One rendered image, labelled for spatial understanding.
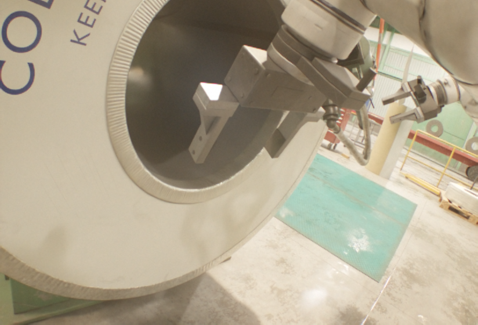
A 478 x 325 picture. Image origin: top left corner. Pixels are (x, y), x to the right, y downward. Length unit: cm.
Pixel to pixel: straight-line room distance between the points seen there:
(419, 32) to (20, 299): 101
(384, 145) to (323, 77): 500
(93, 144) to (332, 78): 39
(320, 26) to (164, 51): 110
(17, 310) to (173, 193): 62
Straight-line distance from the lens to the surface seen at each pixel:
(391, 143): 527
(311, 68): 30
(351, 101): 29
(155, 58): 140
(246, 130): 89
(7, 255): 59
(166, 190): 65
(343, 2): 29
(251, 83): 30
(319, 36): 30
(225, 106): 31
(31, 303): 100
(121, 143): 54
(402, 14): 23
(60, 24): 46
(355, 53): 80
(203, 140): 35
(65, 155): 51
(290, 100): 35
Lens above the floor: 82
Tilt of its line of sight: 15 degrees down
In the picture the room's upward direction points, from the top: 19 degrees clockwise
